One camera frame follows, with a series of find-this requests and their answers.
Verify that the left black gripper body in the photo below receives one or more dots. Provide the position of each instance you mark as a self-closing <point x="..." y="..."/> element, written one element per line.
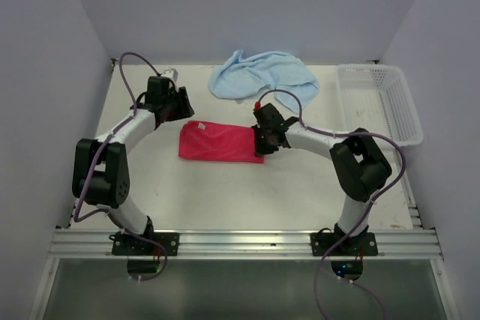
<point x="171" y="103"/>

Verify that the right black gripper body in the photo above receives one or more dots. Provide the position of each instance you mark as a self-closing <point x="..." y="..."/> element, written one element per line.
<point x="267" y="130"/>

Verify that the red towel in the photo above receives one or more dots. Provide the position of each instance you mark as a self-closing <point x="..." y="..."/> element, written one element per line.
<point x="215" y="142"/>

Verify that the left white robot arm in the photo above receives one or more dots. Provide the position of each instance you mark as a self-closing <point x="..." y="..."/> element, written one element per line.
<point x="101" y="175"/>

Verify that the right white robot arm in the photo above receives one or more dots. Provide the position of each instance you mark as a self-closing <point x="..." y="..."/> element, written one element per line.
<point x="361" y="168"/>

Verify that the light blue towel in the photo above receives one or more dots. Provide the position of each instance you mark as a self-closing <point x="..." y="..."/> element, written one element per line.
<point x="239" y="78"/>

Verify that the white plastic basket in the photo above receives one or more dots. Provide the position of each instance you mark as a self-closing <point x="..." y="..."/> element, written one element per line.
<point x="377" y="98"/>

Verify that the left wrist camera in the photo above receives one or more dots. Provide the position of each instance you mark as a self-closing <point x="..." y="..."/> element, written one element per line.
<point x="171" y="73"/>

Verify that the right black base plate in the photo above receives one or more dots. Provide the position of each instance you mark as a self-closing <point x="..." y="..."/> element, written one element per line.
<point x="362" y="245"/>

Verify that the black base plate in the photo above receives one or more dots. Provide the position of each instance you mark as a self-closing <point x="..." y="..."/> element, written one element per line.
<point x="362" y="245"/>
<point x="161" y="243"/>

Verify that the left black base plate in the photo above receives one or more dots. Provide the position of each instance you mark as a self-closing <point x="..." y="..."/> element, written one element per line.
<point x="161" y="243"/>

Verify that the aluminium mounting rail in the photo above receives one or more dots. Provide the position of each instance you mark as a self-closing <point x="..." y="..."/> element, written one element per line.
<point x="247" y="245"/>

